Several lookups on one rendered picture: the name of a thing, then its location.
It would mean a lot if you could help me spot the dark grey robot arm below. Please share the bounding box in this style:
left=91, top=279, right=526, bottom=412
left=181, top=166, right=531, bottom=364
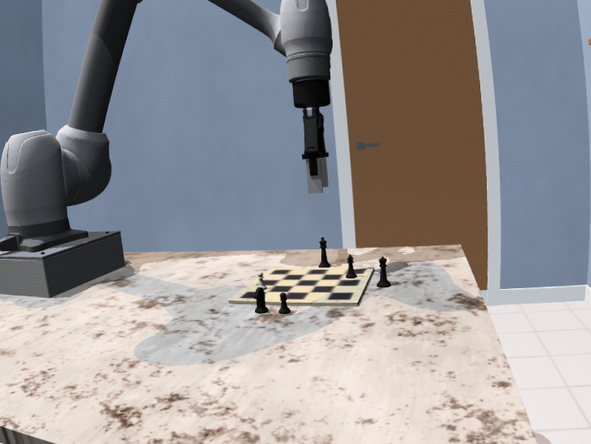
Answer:
left=0, top=0, right=333, bottom=253

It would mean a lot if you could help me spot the white pawn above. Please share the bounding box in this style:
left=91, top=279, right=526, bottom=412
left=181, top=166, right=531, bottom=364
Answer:
left=257, top=271, right=267, bottom=290

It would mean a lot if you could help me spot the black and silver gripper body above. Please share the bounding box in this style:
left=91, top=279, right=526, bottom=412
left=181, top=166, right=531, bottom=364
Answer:
left=292, top=79, right=330, bottom=125

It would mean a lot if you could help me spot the black and cream chessboard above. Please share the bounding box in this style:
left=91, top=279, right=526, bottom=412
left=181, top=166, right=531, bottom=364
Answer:
left=228, top=267, right=374, bottom=307

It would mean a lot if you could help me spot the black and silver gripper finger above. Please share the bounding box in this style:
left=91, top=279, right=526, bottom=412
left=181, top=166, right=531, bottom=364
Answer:
left=320, top=116, right=329, bottom=187
left=302, top=107, right=323, bottom=194

